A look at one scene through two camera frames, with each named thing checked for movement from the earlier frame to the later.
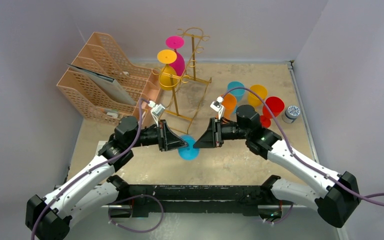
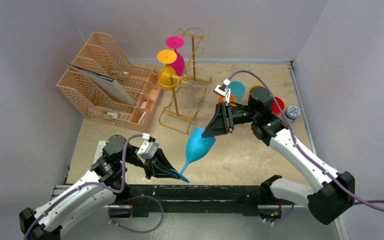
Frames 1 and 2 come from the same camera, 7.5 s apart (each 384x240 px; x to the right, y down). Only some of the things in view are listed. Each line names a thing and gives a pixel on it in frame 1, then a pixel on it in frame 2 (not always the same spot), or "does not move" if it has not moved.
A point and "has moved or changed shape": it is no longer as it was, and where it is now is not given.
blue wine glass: [238, 92] does not move
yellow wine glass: [168, 76] does not move
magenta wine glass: [175, 42] does not move
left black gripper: [168, 140] to [159, 165]
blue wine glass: [189, 153] has moved or changed shape
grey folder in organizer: [107, 84] does not move
